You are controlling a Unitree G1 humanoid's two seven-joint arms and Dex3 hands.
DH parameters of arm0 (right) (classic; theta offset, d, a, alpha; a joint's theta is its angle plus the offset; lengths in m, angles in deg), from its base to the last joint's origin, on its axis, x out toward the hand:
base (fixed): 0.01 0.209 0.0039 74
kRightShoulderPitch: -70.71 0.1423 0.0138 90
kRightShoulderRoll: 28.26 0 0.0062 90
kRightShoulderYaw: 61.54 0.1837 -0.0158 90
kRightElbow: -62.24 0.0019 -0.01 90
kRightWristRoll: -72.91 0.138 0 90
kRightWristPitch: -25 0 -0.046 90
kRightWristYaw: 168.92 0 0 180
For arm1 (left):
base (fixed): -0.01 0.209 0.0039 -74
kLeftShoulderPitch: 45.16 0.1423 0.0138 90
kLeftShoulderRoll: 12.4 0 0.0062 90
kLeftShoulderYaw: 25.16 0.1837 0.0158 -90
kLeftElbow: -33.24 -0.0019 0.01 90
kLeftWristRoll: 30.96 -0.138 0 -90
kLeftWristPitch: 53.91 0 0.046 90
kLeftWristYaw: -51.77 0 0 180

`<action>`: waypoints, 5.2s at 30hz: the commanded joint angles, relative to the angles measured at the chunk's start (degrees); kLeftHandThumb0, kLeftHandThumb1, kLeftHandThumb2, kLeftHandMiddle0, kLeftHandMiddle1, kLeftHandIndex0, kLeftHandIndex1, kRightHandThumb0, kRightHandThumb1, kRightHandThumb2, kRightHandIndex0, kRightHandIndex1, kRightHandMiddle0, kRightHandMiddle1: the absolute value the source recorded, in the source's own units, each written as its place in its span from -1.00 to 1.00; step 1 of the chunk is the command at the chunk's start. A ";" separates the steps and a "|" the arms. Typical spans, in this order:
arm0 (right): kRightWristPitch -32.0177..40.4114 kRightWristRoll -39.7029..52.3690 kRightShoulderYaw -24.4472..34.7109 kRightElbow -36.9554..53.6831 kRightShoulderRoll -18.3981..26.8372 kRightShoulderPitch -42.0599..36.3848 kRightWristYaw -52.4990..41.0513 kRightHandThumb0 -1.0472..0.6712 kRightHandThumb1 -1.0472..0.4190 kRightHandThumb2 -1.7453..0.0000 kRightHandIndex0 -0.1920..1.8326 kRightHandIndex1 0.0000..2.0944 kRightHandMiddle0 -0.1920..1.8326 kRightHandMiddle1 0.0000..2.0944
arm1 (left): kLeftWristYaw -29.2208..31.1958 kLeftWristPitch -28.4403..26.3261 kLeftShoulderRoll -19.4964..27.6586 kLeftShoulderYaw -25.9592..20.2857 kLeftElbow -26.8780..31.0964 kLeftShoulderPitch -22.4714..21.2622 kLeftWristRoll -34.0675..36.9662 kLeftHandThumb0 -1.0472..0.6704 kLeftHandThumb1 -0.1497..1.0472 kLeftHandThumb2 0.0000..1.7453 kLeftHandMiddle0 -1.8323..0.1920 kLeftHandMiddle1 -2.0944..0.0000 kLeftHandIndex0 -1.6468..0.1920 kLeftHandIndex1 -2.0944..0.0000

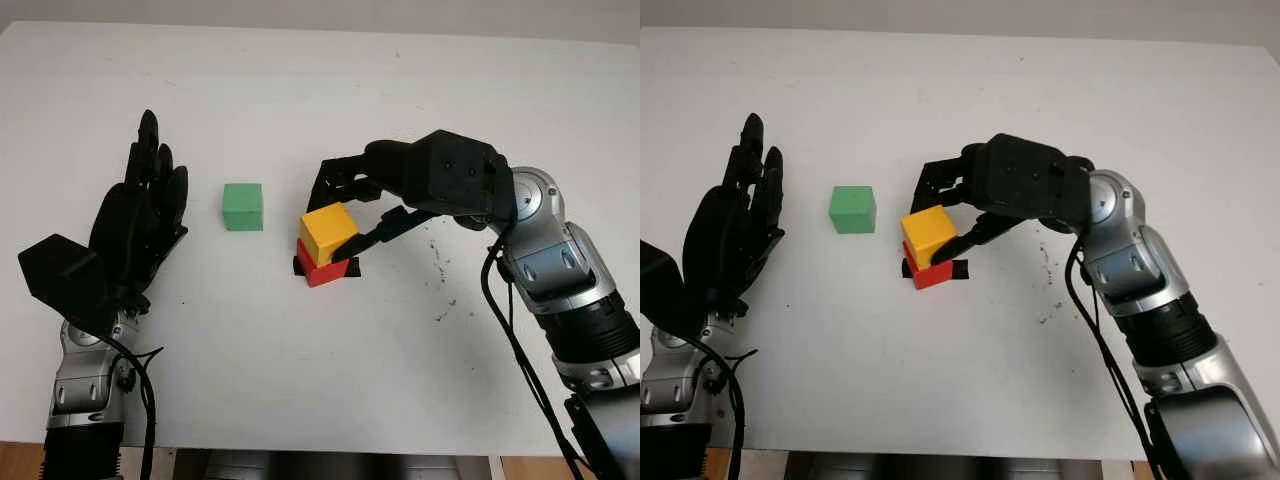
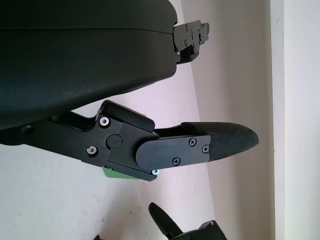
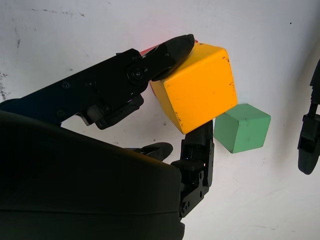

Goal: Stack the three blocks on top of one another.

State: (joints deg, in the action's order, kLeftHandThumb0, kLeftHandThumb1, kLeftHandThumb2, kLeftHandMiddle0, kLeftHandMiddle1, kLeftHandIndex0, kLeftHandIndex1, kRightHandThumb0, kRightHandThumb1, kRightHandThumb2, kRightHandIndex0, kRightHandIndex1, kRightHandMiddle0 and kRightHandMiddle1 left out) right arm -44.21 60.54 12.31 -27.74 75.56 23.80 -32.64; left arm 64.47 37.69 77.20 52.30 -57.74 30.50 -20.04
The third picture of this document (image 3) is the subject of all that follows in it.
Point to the red wooden cube block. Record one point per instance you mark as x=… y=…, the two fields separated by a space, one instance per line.
x=147 y=51

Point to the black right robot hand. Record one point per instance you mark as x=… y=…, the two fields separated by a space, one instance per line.
x=75 y=180

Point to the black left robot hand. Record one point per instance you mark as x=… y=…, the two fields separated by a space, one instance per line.
x=308 y=145

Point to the green wooden cube block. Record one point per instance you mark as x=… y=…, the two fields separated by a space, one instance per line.
x=245 y=127

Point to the yellow wooden cube block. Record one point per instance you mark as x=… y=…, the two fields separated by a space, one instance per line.
x=200 y=87

